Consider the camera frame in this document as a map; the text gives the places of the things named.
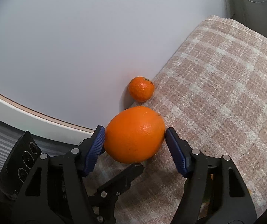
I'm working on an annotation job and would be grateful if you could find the small tangerine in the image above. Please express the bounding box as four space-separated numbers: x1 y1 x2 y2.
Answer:
128 76 155 102

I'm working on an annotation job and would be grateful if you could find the beige checked tablecloth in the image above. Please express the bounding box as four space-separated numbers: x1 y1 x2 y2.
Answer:
82 15 267 224

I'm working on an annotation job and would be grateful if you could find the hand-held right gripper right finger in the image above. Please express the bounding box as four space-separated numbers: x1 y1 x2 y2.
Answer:
165 127 258 224

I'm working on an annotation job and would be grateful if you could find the white panel board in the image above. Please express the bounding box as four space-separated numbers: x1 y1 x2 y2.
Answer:
0 0 232 150

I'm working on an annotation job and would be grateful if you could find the large oval orange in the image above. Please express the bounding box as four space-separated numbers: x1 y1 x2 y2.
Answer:
103 106 166 164

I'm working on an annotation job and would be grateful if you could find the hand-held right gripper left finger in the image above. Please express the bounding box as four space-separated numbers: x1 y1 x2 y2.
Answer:
11 125 106 224

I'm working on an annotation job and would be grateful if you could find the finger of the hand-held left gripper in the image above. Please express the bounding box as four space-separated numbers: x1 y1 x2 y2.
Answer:
88 163 145 224

